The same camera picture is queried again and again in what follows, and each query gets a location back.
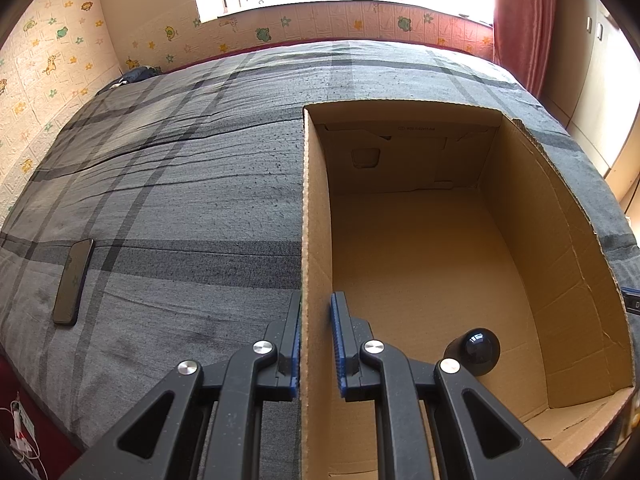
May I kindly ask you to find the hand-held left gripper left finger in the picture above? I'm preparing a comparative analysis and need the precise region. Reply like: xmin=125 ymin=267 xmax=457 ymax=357
xmin=60 ymin=291 xmax=303 ymax=480

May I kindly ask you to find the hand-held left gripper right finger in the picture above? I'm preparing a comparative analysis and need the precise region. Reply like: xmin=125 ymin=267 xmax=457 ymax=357
xmin=329 ymin=291 xmax=576 ymax=480

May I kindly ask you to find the brown cardboard box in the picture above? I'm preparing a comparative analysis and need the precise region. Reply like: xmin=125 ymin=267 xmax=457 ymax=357
xmin=299 ymin=99 xmax=635 ymax=480

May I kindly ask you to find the dark blue round bottle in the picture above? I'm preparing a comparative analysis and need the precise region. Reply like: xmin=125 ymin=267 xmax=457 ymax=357
xmin=444 ymin=327 xmax=502 ymax=377

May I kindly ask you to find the grey plaid bed sheet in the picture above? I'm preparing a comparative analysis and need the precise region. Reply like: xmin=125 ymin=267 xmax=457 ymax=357
xmin=0 ymin=40 xmax=640 ymax=461

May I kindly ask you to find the cream wardrobe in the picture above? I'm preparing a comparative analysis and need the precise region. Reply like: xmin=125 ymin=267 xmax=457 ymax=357
xmin=542 ymin=0 xmax=640 ymax=201

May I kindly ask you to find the black smartphone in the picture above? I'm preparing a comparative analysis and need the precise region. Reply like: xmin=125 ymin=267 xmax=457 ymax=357
xmin=51 ymin=238 xmax=95 ymax=326

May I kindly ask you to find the red curtain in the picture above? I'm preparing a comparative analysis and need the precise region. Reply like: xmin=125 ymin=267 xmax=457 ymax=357
xmin=489 ymin=0 xmax=561 ymax=98

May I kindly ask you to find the dark blue cloth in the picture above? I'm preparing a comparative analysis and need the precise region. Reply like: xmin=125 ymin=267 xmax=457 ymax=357
xmin=95 ymin=66 xmax=163 ymax=96

